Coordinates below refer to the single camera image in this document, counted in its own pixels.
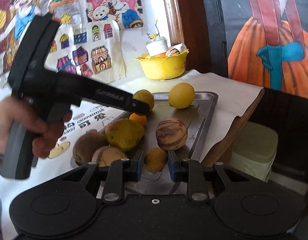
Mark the metal baking tray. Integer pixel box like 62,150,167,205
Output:
70,91,219,196

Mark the pale striped pepino melon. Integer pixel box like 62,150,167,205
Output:
92,146,127,167

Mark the white jar with flowers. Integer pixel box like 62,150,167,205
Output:
146,18,168,58

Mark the brown kiwi fruit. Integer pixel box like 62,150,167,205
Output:
73,132,108,166

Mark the brown longan fruit front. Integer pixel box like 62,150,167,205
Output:
144,147,168,172

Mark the girl with teddy drawing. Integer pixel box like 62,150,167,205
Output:
85,0,144,29

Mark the yellow lemon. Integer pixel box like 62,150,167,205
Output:
169,83,195,109

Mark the brown wooden door frame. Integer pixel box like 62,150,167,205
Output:
164,0,211,73

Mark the colourful houses drawing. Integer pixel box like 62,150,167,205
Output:
45,21,126,83

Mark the striped melon in bowl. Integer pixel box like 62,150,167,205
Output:
165,48,180,57

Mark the purple striped pepino melon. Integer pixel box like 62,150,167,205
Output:
156,118,188,151

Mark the green plastic stool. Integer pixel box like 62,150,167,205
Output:
229,122,278,182

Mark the small orange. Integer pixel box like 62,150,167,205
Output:
129,113,147,126

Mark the girl in orange dress poster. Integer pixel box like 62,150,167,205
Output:
228,0,308,99

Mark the boy with fan drawing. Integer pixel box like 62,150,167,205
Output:
0,0,83,84

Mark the yellow plastic bowl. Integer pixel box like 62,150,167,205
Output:
135,49,189,80

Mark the yellow fruit in bowl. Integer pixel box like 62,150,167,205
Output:
139,53,150,60

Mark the person's left hand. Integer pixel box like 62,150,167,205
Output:
0,96,73,159

